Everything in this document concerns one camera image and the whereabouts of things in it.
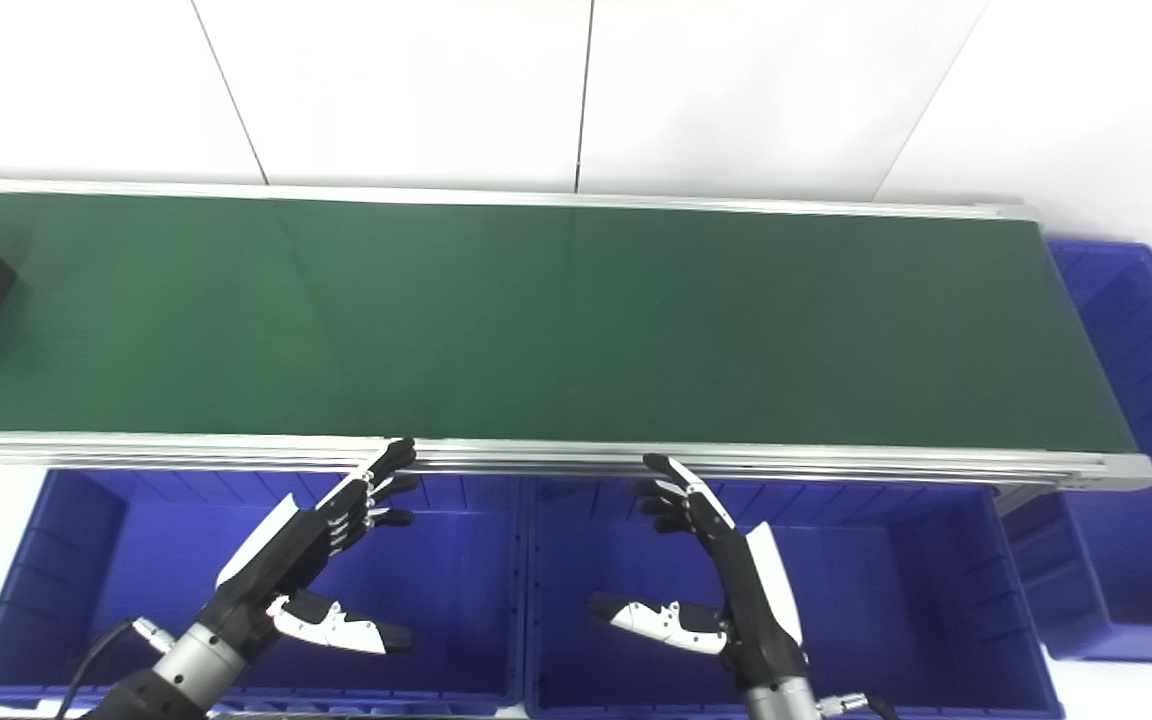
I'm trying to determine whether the green conveyor belt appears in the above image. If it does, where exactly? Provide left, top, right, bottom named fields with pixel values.
left=0, top=178, right=1152, bottom=494
left=0, top=190, right=1138, bottom=454

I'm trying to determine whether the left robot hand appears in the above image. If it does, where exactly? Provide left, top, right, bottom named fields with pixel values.
left=198, top=438, right=424, bottom=661

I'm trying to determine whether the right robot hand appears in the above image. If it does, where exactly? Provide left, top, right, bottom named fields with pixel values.
left=588, top=454, right=812, bottom=693

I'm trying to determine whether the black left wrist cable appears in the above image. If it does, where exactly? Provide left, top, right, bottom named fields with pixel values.
left=56, top=617, right=178, bottom=720

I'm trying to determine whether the blue plastic bin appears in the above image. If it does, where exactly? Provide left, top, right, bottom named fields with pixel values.
left=524, top=478, right=1066, bottom=720
left=0, top=468, right=529, bottom=713
left=1002, top=238, right=1152, bottom=666

